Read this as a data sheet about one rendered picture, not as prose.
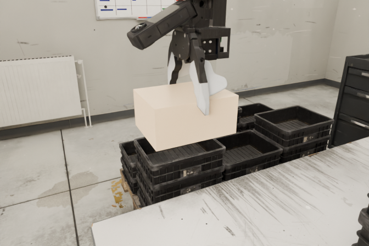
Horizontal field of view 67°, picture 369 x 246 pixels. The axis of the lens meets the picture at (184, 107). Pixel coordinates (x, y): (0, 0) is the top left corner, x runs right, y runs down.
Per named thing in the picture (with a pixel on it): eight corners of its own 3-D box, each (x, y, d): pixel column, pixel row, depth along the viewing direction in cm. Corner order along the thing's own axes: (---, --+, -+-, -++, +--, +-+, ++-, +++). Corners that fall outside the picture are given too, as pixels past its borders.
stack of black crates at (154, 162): (155, 244, 138) (151, 167, 122) (137, 207, 163) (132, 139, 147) (222, 219, 154) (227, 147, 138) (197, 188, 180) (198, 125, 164)
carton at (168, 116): (156, 151, 46) (154, 109, 43) (135, 124, 56) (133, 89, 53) (235, 133, 52) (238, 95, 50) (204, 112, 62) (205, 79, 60)
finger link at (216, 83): (238, 106, 46) (223, 55, 48) (207, 112, 43) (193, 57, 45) (229, 111, 49) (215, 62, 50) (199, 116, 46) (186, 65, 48)
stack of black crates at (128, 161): (132, 196, 172) (130, 165, 164) (121, 172, 197) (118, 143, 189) (190, 179, 188) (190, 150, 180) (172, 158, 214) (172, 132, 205)
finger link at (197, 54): (212, 79, 44) (198, 28, 45) (203, 80, 43) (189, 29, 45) (199, 88, 48) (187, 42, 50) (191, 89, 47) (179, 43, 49)
